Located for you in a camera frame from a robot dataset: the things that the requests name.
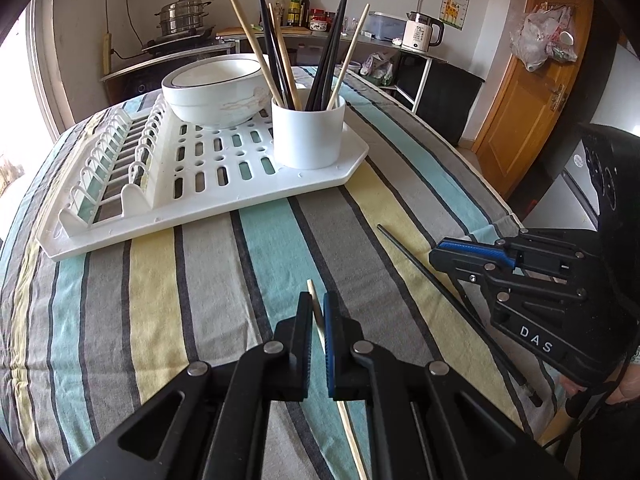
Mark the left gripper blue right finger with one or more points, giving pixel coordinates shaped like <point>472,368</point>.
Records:
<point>346,378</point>

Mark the hanging plastic bags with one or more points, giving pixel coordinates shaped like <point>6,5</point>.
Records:
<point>546,33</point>

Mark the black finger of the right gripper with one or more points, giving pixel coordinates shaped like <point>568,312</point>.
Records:
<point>460,266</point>

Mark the white electric kettle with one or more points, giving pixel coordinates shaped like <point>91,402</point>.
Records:
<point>422,32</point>

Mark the white plastic dish rack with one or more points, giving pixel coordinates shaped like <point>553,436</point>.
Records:
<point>144,172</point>

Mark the white refrigerator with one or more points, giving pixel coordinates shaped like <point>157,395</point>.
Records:
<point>572,202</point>

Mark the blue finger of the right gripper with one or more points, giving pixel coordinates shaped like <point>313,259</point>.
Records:
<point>487,252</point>

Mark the wooden cutting board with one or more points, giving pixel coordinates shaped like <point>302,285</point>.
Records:
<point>287,31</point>

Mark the dark sauce bottle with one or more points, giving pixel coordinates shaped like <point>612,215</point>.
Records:
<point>304,13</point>

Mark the steel steamer pot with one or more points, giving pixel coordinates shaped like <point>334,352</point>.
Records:
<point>182,16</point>

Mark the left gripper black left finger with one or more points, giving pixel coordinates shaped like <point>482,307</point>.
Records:
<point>292,369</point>

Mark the green oil bottle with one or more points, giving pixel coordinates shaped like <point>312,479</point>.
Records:
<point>293,13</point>

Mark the person's right hand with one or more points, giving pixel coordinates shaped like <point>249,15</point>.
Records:
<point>627,390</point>

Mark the clear plastic storage box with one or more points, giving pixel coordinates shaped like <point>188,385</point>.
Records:
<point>383,27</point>

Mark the wooden door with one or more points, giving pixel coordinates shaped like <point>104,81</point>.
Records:
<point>526,109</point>

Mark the white ceramic bowl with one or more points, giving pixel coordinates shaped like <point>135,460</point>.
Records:
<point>219,92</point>

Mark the black induction stove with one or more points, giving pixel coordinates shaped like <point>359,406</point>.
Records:
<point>189,38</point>

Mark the striped tablecloth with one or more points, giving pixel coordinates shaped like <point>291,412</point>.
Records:
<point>85,341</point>

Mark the white utensil cup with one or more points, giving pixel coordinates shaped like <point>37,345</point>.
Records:
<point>307,140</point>

